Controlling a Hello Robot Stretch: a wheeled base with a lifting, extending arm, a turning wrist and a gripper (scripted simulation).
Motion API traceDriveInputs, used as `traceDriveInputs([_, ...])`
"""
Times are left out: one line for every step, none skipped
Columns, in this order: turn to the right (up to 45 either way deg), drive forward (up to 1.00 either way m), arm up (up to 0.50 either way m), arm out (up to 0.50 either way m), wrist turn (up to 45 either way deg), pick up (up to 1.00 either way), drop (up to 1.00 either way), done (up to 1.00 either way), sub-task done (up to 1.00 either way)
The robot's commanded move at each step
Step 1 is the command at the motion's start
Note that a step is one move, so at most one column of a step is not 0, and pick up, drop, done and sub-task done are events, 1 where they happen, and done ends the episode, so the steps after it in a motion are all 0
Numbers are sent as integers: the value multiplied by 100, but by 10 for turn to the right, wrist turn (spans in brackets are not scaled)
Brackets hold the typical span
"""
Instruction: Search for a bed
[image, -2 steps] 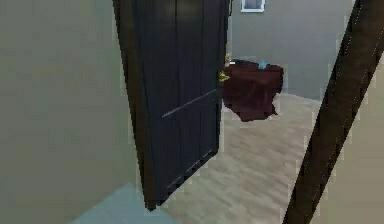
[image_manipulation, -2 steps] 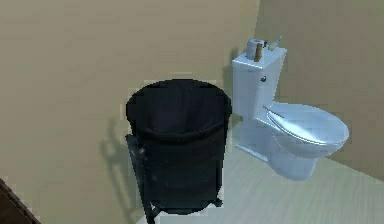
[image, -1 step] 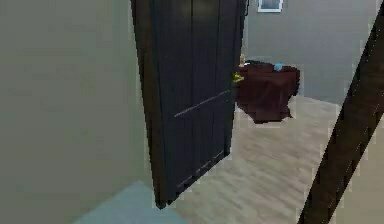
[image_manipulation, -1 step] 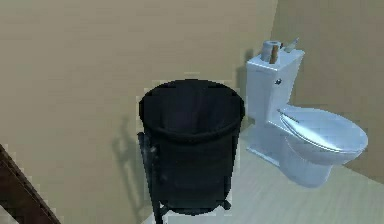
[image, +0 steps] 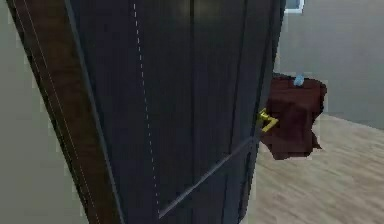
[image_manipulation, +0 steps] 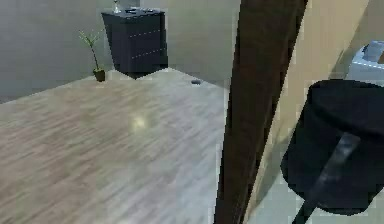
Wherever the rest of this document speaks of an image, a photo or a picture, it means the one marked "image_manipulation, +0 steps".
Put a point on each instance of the small dark floor object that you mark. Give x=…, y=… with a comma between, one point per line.
x=196, y=81

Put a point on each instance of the dark brown room door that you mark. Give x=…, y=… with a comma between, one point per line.
x=256, y=110

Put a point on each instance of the black chest of drawers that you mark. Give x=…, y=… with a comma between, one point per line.
x=138, y=43

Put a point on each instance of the green potted house plant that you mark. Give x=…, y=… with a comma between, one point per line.
x=98, y=74

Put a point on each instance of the clear glass vase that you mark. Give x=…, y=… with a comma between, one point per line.
x=116, y=6

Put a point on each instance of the grey box on cabinet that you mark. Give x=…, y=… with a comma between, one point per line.
x=374, y=50

